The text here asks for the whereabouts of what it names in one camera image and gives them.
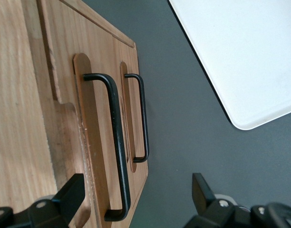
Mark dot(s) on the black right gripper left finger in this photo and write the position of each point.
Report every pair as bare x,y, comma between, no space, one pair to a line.
69,202

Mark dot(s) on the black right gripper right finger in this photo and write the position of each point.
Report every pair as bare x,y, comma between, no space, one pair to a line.
205,202

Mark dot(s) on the wooden drawer with notched rail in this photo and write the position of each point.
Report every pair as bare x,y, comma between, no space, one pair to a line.
100,64

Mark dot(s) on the wooden drawer front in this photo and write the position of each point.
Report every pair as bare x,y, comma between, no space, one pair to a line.
132,118

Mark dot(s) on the wooden drawer cabinet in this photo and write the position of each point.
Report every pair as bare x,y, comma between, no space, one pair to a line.
12,95

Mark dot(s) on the cream rectangular tray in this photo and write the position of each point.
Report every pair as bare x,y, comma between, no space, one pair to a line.
243,59

